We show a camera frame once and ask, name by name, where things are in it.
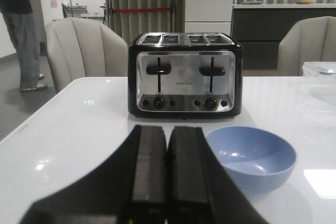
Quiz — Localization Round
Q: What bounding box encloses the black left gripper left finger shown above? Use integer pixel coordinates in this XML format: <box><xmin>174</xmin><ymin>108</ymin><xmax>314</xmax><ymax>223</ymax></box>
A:
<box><xmin>24</xmin><ymin>125</ymin><xmax>166</xmax><ymax>223</ymax></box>

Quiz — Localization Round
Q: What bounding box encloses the person in dark shirt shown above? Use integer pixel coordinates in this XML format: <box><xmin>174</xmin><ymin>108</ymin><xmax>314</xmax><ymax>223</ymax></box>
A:
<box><xmin>1</xmin><ymin>0</ymin><xmax>48</xmax><ymax>92</ymax></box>

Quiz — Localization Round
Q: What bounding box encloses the red barrier belt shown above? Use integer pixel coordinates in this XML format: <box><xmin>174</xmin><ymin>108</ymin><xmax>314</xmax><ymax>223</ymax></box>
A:
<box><xmin>112</xmin><ymin>7</ymin><xmax>174</xmax><ymax>14</ymax></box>

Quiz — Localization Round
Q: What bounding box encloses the fruit bowl on counter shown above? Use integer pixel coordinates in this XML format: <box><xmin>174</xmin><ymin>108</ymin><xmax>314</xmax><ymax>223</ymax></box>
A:
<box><xmin>292</xmin><ymin>0</ymin><xmax>316</xmax><ymax>4</ymax></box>

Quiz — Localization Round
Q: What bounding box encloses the dark counter cabinet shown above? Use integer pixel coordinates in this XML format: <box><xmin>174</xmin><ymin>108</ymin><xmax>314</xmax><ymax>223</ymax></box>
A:
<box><xmin>231</xmin><ymin>4</ymin><xmax>335</xmax><ymax>70</ymax></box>

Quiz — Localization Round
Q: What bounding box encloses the blue bowl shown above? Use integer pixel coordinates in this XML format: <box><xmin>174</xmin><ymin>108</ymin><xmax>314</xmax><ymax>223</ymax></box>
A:
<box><xmin>206</xmin><ymin>126</ymin><xmax>298</xmax><ymax>194</ymax></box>

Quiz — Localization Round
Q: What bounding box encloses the black chrome four-slot toaster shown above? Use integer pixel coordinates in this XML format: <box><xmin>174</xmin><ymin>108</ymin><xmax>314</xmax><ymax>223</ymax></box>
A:
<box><xmin>128</xmin><ymin>32</ymin><xmax>243</xmax><ymax>119</ymax></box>

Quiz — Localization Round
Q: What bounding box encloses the beige armchair left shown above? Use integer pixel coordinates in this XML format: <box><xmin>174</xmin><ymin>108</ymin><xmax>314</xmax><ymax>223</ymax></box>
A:
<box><xmin>46</xmin><ymin>17</ymin><xmax>128</xmax><ymax>92</ymax></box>

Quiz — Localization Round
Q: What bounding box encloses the metal cart in background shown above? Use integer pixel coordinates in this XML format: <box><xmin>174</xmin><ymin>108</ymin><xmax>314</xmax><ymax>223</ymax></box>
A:
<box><xmin>62</xmin><ymin>4</ymin><xmax>88</xmax><ymax>18</ymax></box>

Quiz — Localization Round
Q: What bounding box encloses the beige armchair right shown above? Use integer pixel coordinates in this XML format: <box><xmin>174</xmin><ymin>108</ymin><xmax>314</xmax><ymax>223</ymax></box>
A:
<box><xmin>277</xmin><ymin>16</ymin><xmax>335</xmax><ymax>76</ymax></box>

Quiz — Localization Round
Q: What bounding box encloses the clear plastic storage container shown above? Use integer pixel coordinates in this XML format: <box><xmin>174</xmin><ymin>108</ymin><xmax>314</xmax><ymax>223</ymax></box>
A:
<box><xmin>302</xmin><ymin>61</ymin><xmax>335</xmax><ymax>77</ymax></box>

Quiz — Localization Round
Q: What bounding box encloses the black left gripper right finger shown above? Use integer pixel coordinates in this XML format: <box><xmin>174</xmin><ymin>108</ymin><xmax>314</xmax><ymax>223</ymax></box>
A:
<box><xmin>167</xmin><ymin>126</ymin><xmax>266</xmax><ymax>223</ymax></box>

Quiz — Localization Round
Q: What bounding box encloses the beige armchair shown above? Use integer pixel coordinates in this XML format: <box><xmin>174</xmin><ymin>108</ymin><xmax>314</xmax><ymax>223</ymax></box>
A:
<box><xmin>46</xmin><ymin>17</ymin><xmax>128</xmax><ymax>92</ymax></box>
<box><xmin>277</xmin><ymin>16</ymin><xmax>335</xmax><ymax>76</ymax></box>

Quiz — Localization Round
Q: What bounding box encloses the white cabinet column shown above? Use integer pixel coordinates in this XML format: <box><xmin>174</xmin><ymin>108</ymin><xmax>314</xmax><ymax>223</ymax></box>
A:
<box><xmin>184</xmin><ymin>0</ymin><xmax>233</xmax><ymax>35</ymax></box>

